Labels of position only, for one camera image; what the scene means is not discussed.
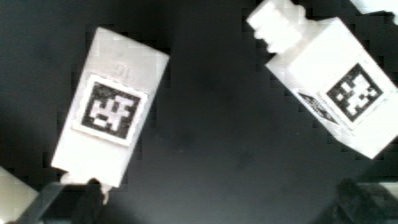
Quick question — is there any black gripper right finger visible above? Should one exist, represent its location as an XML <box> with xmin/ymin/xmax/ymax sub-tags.
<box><xmin>332</xmin><ymin>179</ymin><xmax>398</xmax><ymax>224</ymax></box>

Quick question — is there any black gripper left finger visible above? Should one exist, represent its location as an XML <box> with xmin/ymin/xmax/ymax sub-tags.
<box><xmin>12</xmin><ymin>179</ymin><xmax>104</xmax><ymax>224</ymax></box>

